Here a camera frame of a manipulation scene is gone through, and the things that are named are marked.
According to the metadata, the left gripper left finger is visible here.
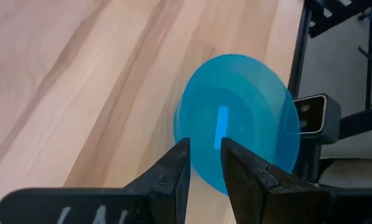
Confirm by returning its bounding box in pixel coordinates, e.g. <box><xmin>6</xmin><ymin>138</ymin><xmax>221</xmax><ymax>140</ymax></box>
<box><xmin>0</xmin><ymin>138</ymin><xmax>192</xmax><ymax>224</ymax></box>

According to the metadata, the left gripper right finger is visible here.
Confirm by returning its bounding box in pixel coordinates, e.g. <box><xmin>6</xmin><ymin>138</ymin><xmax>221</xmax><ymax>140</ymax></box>
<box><xmin>220</xmin><ymin>138</ymin><xmax>372</xmax><ymax>224</ymax></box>

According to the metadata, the black camera with silver bezel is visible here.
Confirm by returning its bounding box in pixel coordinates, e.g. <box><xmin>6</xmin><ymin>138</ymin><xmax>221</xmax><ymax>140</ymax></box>
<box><xmin>292</xmin><ymin>93</ymin><xmax>342</xmax><ymax>183</ymax></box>

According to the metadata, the black aluminium table frame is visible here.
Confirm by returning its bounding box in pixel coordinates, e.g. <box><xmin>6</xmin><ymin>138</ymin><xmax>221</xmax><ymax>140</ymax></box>
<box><xmin>286</xmin><ymin>0</ymin><xmax>372</xmax><ymax>184</ymax></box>

